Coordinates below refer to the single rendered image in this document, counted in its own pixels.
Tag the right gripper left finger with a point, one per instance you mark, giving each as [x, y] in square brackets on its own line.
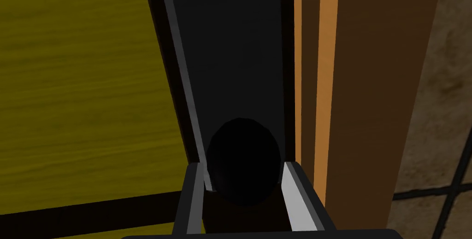
[192, 202]

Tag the black round door knob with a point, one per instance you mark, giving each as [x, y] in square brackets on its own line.
[243, 161]

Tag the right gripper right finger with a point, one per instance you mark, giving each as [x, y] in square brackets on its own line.
[300, 202]

